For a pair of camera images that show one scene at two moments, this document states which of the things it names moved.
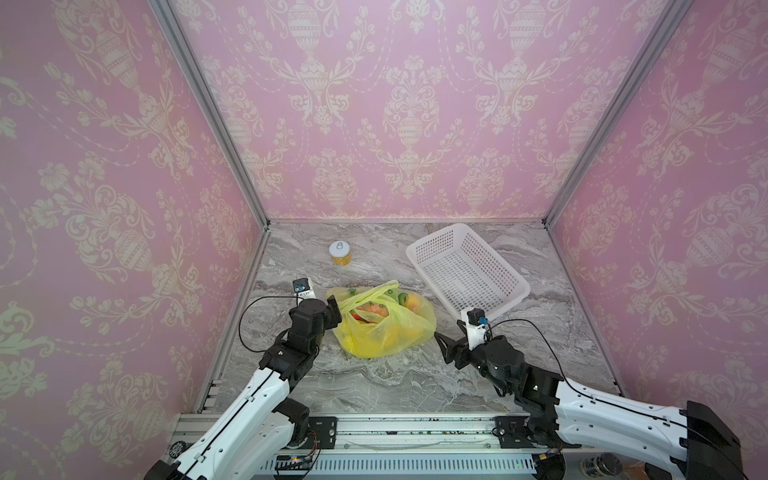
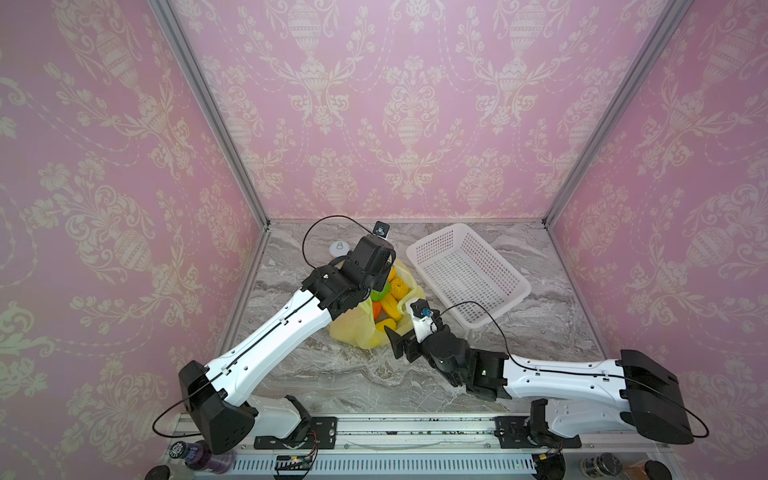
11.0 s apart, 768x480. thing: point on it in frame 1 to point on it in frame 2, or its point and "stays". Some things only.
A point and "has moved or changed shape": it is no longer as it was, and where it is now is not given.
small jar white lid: (340, 253) stays
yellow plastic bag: (382, 320) has moved or changed shape
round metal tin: (603, 465) stays
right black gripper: (460, 354) to (408, 346)
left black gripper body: (312, 347) to (378, 280)
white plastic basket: (465, 273) stays
